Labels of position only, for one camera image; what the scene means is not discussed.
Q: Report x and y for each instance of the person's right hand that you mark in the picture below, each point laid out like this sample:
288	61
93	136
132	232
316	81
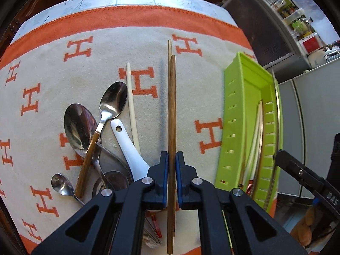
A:
302	233

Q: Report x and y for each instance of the light wooden chopstick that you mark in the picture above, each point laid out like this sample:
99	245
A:
243	162
169	49
262	138

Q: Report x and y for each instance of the cream chopstick with red bands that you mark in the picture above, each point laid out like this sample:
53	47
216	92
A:
253	143
132	103
257	151

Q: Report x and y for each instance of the red label container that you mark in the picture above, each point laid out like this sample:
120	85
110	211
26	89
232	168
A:
310	43

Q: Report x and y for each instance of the red patterned chopstick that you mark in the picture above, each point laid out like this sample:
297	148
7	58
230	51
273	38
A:
156	227

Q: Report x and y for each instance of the metal cabinet with frosted doors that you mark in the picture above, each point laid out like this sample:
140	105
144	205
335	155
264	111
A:
265	18

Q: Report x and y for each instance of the medium metal spoon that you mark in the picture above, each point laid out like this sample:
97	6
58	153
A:
117	179

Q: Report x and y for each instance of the orange beige printed blanket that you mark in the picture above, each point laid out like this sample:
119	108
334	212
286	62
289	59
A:
186	98

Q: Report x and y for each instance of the green plastic tray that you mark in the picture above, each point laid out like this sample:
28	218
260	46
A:
240	90

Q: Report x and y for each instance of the white-capped bottle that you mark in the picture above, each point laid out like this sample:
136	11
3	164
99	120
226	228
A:
293	14

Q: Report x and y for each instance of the large metal spoon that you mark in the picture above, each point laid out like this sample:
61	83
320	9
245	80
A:
79	127

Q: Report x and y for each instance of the dark brown wooden chopstick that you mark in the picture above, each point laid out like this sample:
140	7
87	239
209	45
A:
172	106

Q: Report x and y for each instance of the white ceramic spoon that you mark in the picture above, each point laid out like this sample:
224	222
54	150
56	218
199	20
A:
127	151

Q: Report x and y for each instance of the grey refrigerator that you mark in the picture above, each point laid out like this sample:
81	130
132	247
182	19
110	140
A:
305	117

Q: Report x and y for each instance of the small metal spoon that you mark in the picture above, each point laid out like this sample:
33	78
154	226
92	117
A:
60	184

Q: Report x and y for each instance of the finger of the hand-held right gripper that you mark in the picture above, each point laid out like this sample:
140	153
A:
294	168

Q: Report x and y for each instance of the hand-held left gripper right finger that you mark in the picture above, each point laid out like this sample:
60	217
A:
179	186

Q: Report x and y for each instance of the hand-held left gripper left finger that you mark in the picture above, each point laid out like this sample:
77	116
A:
164	183

